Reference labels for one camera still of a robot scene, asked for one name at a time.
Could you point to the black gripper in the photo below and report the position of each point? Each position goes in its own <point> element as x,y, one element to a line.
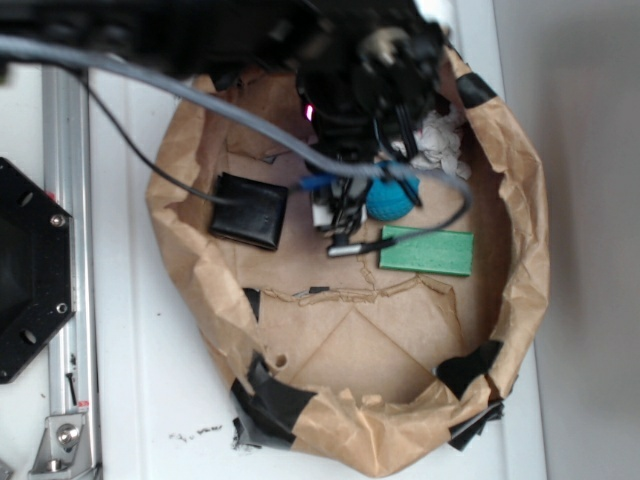
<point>369,90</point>

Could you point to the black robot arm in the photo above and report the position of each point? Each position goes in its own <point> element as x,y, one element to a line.
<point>218,38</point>

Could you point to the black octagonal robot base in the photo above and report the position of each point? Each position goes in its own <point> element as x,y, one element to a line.
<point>36,270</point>

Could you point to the crumpled white paper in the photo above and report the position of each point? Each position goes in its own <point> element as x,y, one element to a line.
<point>438,140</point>

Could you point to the blue dimpled ball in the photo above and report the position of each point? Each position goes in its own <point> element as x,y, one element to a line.
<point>387,201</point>

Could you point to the black leather wallet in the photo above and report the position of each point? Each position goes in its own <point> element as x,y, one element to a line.
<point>255,215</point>

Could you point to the green rectangular block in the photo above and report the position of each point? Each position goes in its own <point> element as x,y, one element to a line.
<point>443,252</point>

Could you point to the brown paper bag tray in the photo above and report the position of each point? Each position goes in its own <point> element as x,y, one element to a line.
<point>373,368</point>

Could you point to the silver corner bracket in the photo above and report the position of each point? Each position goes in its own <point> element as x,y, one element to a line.
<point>64,451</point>

